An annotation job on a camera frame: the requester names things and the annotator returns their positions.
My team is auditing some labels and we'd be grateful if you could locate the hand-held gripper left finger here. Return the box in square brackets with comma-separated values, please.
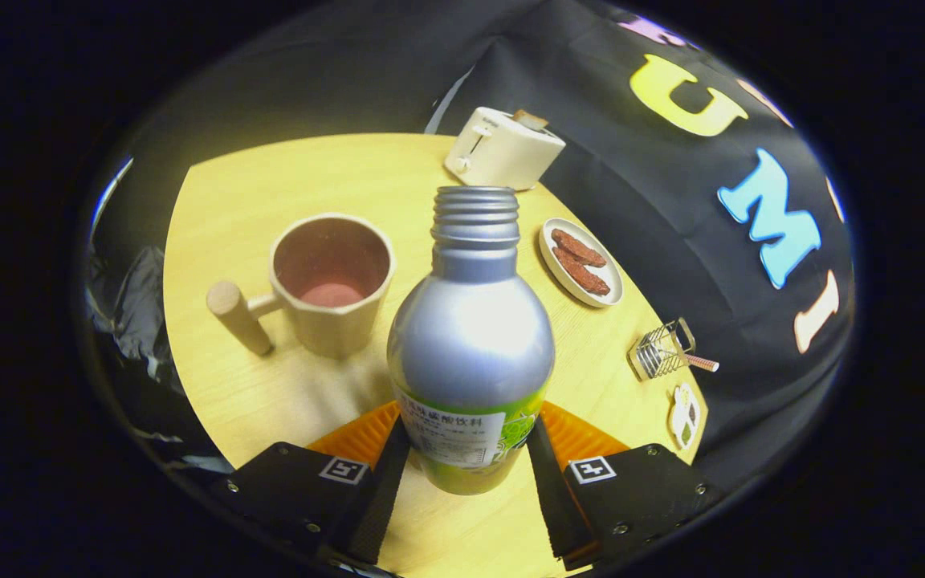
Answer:
[214, 400, 412, 567]

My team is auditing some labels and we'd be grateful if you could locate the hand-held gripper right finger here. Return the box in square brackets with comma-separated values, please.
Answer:
[527, 401, 725, 572]

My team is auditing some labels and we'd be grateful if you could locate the beige cup with wooden handle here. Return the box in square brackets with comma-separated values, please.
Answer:
[206, 213, 396, 360]

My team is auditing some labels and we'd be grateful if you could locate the silver bottle with green label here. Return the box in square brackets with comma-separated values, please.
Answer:
[387, 186, 556, 496]

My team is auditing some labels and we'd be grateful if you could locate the white sectioned condiment dish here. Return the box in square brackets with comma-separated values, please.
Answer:
[667, 382, 703, 450]

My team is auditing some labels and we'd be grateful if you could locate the brown sausage piece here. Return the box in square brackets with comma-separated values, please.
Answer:
[551, 229, 608, 268]
[552, 246, 612, 296]

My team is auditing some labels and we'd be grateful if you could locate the white oval plate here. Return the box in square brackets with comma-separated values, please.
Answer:
[539, 218, 625, 309]

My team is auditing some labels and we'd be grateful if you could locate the dark plastic bag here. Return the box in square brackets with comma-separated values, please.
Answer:
[85, 245, 230, 474]

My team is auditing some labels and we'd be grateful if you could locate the black backdrop cloth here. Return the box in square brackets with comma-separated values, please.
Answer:
[101, 0, 857, 490]

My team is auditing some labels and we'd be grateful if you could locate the wooden table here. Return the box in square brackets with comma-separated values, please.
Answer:
[162, 132, 708, 578]

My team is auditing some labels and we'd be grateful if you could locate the white toaster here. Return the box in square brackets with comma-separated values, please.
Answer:
[444, 107, 567, 192]

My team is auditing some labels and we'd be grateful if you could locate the wire mesh holder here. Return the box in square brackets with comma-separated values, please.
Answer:
[628, 318, 696, 381]

